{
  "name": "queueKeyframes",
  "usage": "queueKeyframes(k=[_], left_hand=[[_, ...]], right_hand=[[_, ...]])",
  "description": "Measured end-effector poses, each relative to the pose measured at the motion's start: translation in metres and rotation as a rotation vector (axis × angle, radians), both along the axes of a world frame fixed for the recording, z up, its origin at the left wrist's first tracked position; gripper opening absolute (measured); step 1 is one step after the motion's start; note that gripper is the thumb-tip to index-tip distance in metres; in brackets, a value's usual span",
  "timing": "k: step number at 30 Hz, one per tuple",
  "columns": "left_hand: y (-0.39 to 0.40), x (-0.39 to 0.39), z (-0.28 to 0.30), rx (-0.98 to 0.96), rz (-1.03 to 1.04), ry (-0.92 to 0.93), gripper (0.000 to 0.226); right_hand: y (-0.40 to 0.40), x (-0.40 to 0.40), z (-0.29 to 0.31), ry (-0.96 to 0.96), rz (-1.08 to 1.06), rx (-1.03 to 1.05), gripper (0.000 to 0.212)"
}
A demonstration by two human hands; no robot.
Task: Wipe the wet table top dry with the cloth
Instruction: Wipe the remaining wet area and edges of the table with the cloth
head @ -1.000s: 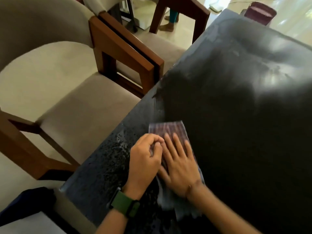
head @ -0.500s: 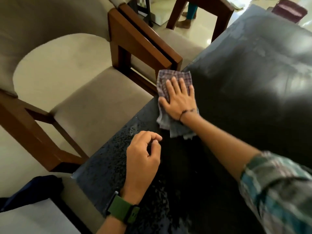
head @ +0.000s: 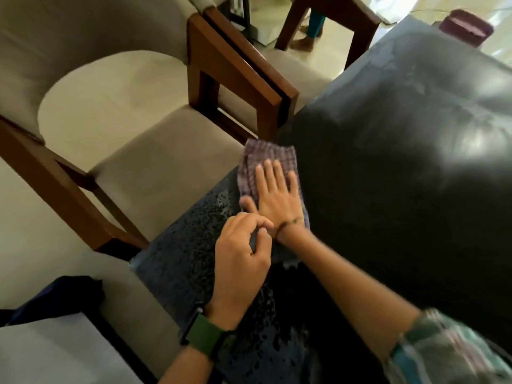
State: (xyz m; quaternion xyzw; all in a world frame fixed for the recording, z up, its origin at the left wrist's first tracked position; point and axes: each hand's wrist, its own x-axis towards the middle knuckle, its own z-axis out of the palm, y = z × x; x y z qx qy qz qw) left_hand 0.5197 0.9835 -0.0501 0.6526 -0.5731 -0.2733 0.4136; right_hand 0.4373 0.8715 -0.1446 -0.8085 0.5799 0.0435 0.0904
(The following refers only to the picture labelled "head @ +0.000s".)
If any white cushion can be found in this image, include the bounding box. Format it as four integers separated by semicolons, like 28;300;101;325
0;314;136;384

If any green band wristwatch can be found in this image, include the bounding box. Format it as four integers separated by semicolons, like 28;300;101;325
179;304;237;362

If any purple plastic container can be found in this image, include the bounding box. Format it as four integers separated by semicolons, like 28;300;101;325
438;9;495;48

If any beige upholstered wooden armchair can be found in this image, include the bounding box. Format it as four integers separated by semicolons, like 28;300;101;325
0;0;300;252
203;6;333;137

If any person's right forearm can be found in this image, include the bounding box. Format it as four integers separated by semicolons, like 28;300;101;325
276;227;421;358

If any person's left hand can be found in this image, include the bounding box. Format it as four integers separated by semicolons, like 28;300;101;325
208;212;275;329

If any person's right hand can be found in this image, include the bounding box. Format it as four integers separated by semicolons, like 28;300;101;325
240;159;307;239

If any person's left forearm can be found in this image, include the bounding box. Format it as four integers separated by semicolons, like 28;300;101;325
158;316;241;384

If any patterned green shirt sleeve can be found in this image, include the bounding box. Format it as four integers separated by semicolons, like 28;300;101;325
383;308;512;384

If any thin dark wrist bracelet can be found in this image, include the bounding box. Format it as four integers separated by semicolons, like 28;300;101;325
276;217;307;238

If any dark blue fabric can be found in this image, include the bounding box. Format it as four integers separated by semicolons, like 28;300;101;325
0;275;106;327

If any brown wooden chair frame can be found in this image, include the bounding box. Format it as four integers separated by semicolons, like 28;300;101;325
274;0;385;70

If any beige upholstered chair seat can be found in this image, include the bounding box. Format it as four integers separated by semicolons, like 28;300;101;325
0;251;185;384

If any purple checked cleaning cloth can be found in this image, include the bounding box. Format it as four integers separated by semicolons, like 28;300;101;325
237;138;311;269

